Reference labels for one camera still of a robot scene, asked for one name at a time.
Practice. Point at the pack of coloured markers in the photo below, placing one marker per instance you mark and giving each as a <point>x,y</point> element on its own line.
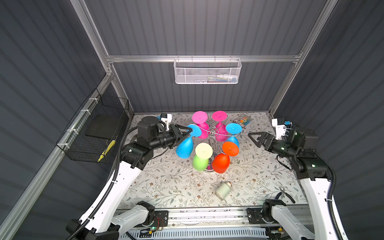
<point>243,120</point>

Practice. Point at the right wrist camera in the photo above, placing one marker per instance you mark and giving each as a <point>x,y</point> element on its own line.
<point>282,128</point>

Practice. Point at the pink wine glass left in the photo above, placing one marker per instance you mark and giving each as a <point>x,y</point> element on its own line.
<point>200,118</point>

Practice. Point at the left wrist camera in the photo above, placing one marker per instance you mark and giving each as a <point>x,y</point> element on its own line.
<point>167,119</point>

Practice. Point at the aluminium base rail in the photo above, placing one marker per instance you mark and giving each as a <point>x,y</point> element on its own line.
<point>224,217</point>

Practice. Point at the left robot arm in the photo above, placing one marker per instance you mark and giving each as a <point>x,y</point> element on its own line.
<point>134,152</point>

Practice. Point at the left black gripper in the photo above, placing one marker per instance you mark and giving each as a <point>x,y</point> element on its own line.
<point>176,133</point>

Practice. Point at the yellow black striped tool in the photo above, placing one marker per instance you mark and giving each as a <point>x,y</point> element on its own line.
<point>106,151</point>

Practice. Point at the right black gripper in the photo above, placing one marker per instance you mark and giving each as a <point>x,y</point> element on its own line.
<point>263,135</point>

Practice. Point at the pliers black handles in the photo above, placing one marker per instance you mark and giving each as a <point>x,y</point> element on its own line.
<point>283,194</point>

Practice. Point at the black wire wall basket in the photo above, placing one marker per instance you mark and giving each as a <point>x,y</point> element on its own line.
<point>103,121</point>

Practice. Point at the green wine glass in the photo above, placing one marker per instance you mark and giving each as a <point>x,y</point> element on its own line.
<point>201,160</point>

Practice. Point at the red wine glass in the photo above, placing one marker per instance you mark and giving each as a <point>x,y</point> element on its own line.
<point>222,161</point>

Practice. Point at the blue wine glass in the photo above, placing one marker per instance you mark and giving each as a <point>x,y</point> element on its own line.
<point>185,148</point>
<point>234,130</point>

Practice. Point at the pink wine glass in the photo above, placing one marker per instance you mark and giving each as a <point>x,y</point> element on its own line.
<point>221,133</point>
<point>200,118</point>

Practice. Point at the chrome wine glass rack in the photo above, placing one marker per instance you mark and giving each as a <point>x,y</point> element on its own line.
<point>217,148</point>

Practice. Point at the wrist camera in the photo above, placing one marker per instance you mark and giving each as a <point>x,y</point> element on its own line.
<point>282,128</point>
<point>167,119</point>

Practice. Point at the floral table mat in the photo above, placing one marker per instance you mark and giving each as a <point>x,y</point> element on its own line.
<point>171,182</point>

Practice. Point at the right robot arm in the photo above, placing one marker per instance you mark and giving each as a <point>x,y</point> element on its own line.
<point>317,179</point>

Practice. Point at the white mesh wall basket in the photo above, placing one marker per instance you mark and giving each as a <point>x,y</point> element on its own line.
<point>207,71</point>

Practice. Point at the pink wine glass right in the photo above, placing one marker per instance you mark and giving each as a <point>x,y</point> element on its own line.
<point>221,133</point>

